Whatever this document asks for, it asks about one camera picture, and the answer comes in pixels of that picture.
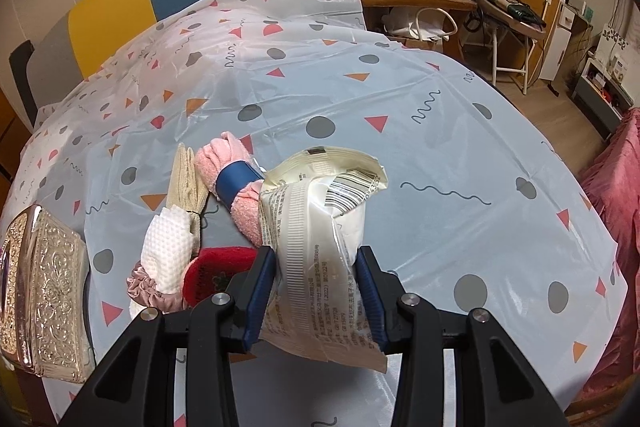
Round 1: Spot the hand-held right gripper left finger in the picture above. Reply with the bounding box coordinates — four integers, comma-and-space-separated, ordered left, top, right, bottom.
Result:
57, 248, 278, 427

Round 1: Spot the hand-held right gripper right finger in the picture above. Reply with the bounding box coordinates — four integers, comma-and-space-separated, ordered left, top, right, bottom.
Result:
356, 246, 571, 427

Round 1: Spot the red reindeer sock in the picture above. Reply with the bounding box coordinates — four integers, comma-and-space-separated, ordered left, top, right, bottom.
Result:
181, 246, 259, 309

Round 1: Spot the white plastic package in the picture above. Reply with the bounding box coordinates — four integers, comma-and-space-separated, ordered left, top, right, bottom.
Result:
259, 146, 390, 374

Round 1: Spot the white waffle cloth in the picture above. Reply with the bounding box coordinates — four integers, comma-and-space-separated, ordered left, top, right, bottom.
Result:
141, 204, 202, 297

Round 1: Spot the pink satin scrunchie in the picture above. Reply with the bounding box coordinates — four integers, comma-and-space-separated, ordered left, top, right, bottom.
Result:
125, 261, 185, 314

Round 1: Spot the beige knit cloth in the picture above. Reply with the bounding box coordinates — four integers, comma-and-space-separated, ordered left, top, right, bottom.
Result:
166, 143, 212, 216

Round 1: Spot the pink sock with blue band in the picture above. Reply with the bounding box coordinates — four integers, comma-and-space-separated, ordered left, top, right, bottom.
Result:
194, 132, 268, 249

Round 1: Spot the patterned plastic tablecloth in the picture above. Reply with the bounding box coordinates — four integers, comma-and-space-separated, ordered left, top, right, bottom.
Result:
0, 0, 628, 427

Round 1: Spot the ornate metallic tissue box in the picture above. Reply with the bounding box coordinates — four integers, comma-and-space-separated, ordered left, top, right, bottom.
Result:
0, 205, 97, 384

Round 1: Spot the rattan chair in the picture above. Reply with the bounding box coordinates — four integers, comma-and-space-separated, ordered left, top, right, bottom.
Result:
564, 382, 632, 420

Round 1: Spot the pink ruffled blanket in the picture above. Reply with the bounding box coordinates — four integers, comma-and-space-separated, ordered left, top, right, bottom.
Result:
579, 107, 640, 390

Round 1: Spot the white tote bag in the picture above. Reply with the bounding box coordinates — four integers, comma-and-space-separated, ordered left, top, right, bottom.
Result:
386, 6, 459, 44

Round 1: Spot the low grey shelf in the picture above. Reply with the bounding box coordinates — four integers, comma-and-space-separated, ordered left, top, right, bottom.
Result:
571, 56, 634, 138

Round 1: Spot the white cabinet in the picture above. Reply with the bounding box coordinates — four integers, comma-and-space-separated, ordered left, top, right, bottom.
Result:
539, 1, 577, 84

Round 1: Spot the black upright panel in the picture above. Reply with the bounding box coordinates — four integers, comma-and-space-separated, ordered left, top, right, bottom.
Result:
9, 39, 40, 134

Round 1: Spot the round folding table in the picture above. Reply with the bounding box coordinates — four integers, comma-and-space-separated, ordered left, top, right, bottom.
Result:
474, 0, 549, 96

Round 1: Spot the leaf print white box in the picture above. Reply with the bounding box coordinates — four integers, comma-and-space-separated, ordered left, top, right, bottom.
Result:
594, 23, 632, 68

